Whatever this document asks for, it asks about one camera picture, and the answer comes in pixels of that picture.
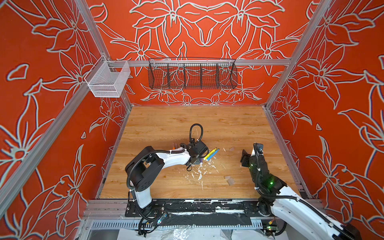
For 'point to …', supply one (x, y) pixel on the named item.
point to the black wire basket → (189, 73)
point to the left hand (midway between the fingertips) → (193, 157)
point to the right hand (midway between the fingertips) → (246, 150)
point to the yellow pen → (210, 153)
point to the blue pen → (212, 154)
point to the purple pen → (201, 160)
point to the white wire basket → (107, 78)
